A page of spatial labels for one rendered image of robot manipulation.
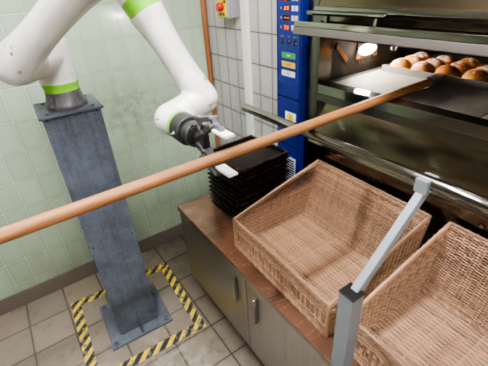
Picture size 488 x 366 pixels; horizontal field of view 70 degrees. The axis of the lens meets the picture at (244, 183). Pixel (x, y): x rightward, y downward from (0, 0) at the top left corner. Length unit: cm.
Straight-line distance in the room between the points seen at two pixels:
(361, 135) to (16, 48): 119
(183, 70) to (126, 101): 94
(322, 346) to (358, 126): 81
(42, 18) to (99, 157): 55
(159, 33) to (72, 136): 52
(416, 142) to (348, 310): 68
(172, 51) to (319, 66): 63
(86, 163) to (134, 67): 76
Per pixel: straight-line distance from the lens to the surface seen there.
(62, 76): 142
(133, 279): 185
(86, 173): 150
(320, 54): 152
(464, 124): 122
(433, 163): 130
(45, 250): 232
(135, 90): 208
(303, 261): 144
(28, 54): 124
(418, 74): 166
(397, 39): 111
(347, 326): 91
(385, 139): 139
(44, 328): 231
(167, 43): 118
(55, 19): 115
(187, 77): 117
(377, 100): 126
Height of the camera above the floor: 158
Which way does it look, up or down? 31 degrees down
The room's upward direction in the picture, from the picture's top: 4 degrees counter-clockwise
